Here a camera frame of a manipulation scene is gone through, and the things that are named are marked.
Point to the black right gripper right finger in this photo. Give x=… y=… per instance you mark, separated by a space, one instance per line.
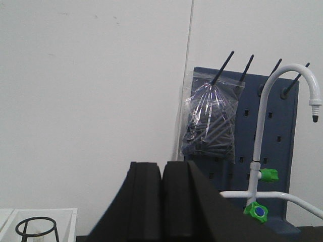
x=195 y=211

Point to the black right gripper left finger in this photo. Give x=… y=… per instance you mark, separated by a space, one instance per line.
x=135 y=212

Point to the blue pegboard drying rack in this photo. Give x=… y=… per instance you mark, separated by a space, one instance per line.
x=277 y=147

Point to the white right storage bin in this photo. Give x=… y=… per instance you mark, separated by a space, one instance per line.
x=66 y=219

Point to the white storage bin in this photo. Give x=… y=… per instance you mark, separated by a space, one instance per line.
x=5 y=213
x=66 y=219

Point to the bag of grey pegs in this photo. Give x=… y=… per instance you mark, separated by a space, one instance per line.
x=212 y=109

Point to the white middle storage bin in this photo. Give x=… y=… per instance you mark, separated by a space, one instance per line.
x=5 y=213

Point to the black wire tripod stand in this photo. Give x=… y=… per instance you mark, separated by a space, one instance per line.
x=38 y=228

